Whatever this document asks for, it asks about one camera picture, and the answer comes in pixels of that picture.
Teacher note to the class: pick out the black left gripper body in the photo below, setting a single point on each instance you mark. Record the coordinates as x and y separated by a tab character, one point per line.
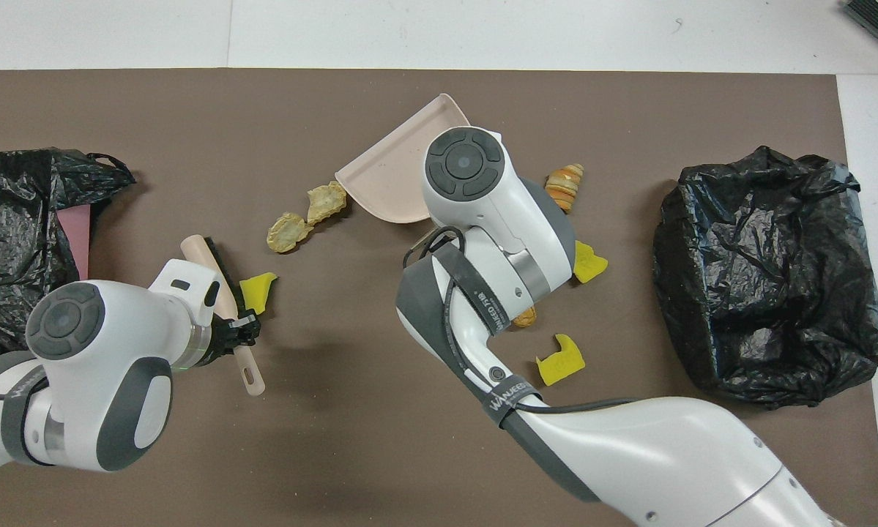
226	340

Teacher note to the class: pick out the yellow sponge wedge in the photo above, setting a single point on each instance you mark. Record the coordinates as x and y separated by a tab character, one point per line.
257	291

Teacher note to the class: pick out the beige hand brush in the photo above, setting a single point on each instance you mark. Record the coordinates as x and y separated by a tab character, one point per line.
250	373

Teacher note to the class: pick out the pale toy croissant piece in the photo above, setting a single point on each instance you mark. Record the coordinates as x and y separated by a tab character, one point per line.
288	232
326	202

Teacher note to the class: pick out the beige plastic dustpan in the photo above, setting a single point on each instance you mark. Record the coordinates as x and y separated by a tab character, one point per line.
395	176

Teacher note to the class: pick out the brown toy bread roll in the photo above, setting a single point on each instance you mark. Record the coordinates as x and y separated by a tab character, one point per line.
525	318

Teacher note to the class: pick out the notched yellow sponge piece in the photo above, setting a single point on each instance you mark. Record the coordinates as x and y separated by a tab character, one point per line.
559	364

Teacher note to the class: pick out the orange striped toy croissant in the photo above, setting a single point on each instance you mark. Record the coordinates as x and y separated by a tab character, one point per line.
564	187

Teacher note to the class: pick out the yellow sponge chunk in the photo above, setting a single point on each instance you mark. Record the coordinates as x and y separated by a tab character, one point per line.
589	265

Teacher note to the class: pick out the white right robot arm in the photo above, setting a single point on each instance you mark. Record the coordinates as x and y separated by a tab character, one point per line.
482	190

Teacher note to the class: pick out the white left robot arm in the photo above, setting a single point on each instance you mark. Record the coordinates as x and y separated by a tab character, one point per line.
102	380

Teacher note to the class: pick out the pink plastic bin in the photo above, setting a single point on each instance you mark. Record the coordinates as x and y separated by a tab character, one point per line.
78	234

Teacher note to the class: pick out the black trash bag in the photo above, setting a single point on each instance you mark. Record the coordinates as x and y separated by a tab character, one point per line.
768	293
14	219

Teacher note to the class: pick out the right black trash bag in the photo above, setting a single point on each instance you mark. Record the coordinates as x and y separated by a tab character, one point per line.
768	293

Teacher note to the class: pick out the brown table mat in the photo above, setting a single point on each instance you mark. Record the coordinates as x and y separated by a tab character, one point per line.
336	439

